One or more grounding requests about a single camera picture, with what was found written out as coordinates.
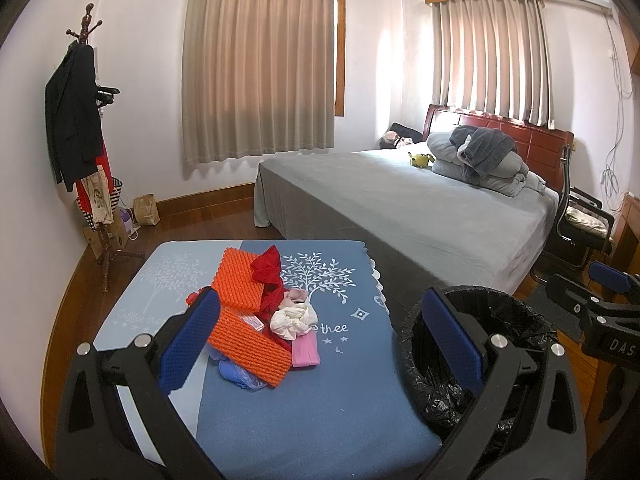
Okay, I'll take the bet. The white medicine box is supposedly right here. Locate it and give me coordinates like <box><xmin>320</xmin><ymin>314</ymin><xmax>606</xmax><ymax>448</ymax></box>
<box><xmin>239</xmin><ymin>314</ymin><xmax>265</xmax><ymax>333</ymax></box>

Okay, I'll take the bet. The orange bubble wrap square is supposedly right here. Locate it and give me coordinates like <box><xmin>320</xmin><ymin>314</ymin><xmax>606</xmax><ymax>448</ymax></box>
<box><xmin>212</xmin><ymin>247</ymin><xmax>264</xmax><ymax>313</ymax></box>

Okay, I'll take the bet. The pink cloth piece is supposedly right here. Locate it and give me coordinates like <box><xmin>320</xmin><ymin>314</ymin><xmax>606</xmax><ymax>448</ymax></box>
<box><xmin>292</xmin><ymin>330</ymin><xmax>321</xmax><ymax>368</ymax></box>

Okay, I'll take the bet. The red cloth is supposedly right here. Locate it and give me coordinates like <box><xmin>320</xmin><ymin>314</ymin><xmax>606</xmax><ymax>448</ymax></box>
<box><xmin>250</xmin><ymin>245</ymin><xmax>285</xmax><ymax>326</ymax></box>

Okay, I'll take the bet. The pink sock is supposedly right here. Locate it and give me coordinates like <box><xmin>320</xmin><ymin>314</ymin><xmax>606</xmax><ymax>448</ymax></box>
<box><xmin>280</xmin><ymin>288</ymin><xmax>308</xmax><ymax>309</ymax></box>

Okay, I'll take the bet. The black-lined trash bin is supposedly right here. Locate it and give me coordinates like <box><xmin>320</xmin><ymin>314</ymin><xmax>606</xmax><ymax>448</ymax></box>
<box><xmin>397</xmin><ymin>285</ymin><xmax>558</xmax><ymax>439</ymax></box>

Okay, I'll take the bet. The wooden desk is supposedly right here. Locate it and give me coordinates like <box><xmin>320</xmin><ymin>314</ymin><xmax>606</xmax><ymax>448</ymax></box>
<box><xmin>610</xmin><ymin>192</ymin><xmax>640</xmax><ymax>274</ymax></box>

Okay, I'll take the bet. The black office chair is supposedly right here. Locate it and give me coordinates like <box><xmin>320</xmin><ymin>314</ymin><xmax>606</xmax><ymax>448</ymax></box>
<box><xmin>529</xmin><ymin>145</ymin><xmax>615</xmax><ymax>284</ymax></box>

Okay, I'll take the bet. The grey pillow stack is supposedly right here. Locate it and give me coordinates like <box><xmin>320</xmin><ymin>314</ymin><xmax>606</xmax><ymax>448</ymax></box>
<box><xmin>426</xmin><ymin>126</ymin><xmax>547</xmax><ymax>197</ymax></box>

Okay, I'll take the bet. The red wooden headboard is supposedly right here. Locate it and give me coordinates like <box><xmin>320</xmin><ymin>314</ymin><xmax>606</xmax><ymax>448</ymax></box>
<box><xmin>422</xmin><ymin>103</ymin><xmax>575</xmax><ymax>194</ymax></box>

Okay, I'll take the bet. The grey bed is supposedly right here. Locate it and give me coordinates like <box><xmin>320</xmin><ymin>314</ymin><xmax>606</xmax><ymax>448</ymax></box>
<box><xmin>252</xmin><ymin>140</ymin><xmax>560</xmax><ymax>297</ymax></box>

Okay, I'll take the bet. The dark grey folded blanket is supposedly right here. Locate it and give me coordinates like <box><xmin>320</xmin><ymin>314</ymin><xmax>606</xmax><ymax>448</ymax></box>
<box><xmin>449</xmin><ymin>125</ymin><xmax>518</xmax><ymax>184</ymax></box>

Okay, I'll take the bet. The blue tree-print tablecloth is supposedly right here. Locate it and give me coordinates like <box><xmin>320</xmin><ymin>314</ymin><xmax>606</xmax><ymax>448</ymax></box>
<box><xmin>94</xmin><ymin>240</ymin><xmax>440</xmax><ymax>479</ymax></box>

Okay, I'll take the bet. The green plush toy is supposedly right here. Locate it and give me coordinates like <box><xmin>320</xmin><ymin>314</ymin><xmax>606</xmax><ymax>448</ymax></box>
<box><xmin>409</xmin><ymin>153</ymin><xmax>435</xmax><ymax>169</ymax></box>

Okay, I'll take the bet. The brown paper bag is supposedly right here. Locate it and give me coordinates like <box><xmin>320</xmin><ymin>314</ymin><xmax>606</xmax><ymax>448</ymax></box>
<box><xmin>132</xmin><ymin>194</ymin><xmax>160</xmax><ymax>226</ymax></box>

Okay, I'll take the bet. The pink plush toy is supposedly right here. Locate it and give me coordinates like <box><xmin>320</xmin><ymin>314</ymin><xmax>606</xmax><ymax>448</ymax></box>
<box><xmin>378</xmin><ymin>130</ymin><xmax>401</xmax><ymax>150</ymax></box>

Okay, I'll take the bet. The right beige curtain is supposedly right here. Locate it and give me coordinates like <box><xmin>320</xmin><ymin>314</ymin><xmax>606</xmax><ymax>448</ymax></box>
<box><xmin>432</xmin><ymin>0</ymin><xmax>554</xmax><ymax>128</ymax></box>

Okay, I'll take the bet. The beige curtain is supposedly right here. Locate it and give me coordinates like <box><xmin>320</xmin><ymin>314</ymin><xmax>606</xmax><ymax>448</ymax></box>
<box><xmin>432</xmin><ymin>0</ymin><xmax>554</xmax><ymax>128</ymax></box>
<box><xmin>181</xmin><ymin>0</ymin><xmax>335</xmax><ymax>166</ymax></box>

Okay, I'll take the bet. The canvas tote bag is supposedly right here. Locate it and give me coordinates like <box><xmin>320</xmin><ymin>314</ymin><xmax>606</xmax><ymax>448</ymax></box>
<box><xmin>81</xmin><ymin>166</ymin><xmax>111</xmax><ymax>224</ymax></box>

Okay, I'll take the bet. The striped basket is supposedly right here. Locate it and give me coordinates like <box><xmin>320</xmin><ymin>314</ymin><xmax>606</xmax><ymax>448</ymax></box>
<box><xmin>75</xmin><ymin>177</ymin><xmax>122</xmax><ymax>231</ymax></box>

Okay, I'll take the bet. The red hanging garment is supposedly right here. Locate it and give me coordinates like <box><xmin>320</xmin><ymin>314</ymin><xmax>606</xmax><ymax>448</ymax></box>
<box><xmin>75</xmin><ymin>148</ymin><xmax>115</xmax><ymax>224</ymax></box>

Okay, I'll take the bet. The black hanging jacket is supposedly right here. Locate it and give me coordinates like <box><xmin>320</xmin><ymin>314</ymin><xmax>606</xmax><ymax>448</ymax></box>
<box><xmin>44</xmin><ymin>41</ymin><xmax>103</xmax><ymax>193</ymax></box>

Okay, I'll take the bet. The left beige curtain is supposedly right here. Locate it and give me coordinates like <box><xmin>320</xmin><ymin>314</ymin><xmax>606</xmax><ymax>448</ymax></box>
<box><xmin>181</xmin><ymin>0</ymin><xmax>335</xmax><ymax>166</ymax></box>

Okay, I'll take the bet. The wooden coat rack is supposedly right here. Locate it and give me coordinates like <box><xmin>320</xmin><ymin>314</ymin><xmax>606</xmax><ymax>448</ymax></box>
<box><xmin>66</xmin><ymin>2</ymin><xmax>144</xmax><ymax>292</ymax></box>

